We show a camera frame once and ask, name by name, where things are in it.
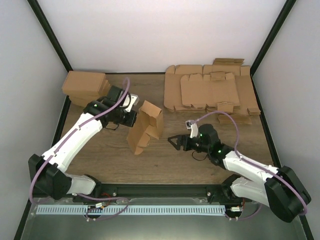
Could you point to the bottom folded cardboard box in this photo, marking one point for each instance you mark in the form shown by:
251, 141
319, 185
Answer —
80, 102

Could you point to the brown cardboard box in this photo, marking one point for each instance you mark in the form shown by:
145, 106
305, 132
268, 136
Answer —
149, 124

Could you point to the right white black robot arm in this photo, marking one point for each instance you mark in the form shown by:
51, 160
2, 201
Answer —
227, 158

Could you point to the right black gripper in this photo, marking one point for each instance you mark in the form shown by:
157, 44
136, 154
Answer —
181, 138

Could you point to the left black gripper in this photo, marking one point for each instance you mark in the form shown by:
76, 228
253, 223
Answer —
130, 122

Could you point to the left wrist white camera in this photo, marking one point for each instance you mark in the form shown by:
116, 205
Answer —
130, 101

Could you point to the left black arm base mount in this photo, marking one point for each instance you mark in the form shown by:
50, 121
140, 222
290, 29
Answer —
102, 191

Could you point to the right black corner frame post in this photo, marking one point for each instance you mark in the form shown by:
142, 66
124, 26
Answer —
277, 25

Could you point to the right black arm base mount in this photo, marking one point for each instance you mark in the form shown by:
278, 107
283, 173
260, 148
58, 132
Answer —
220, 193

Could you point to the black corner frame post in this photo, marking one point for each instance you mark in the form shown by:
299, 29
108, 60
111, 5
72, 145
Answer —
42, 19
277, 25

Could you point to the light blue slotted cable duct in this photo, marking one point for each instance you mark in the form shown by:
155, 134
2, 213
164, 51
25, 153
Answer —
133, 210

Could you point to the pile of flat cardboard blanks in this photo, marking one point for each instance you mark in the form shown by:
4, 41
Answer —
224, 86

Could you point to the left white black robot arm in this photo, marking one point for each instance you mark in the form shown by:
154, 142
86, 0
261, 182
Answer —
48, 171

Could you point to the left black corner frame post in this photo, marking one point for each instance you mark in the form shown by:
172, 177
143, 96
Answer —
42, 19

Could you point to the black aluminium frame rail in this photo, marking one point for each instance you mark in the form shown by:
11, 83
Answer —
160, 190

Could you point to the wrist white camera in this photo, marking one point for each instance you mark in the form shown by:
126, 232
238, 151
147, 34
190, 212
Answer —
193, 127
130, 101

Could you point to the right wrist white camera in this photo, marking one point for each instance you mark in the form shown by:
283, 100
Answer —
193, 127

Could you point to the top folded cardboard box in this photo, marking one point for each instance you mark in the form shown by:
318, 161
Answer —
74, 76

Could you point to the folded cardboard box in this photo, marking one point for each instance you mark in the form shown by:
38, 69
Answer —
80, 102
74, 76
88, 97
103, 92
86, 89

